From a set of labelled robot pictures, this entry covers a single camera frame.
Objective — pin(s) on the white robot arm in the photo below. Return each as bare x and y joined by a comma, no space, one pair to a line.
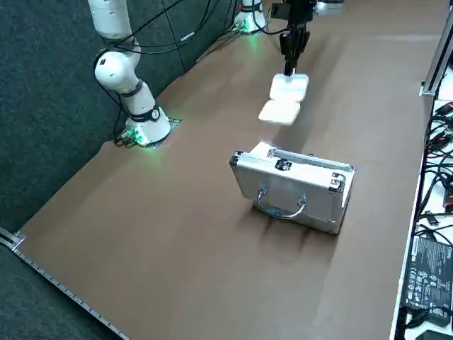
253,14
117,71

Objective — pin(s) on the aluminium medical kit case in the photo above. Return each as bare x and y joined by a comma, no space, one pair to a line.
283,184

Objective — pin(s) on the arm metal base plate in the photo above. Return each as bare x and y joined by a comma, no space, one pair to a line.
174,122

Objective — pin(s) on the metal table edge rail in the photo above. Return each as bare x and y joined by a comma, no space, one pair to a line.
53,280

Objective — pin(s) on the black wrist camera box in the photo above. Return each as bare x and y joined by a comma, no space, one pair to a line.
280,10

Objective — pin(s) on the black device with red light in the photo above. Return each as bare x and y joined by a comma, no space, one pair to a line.
448,196

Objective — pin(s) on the black labelled power adapter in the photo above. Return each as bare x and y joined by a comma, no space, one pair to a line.
428,276

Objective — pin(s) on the aluminium corner frame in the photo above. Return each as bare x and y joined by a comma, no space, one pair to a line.
437,63

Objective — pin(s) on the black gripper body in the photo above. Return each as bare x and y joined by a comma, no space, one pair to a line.
301,10

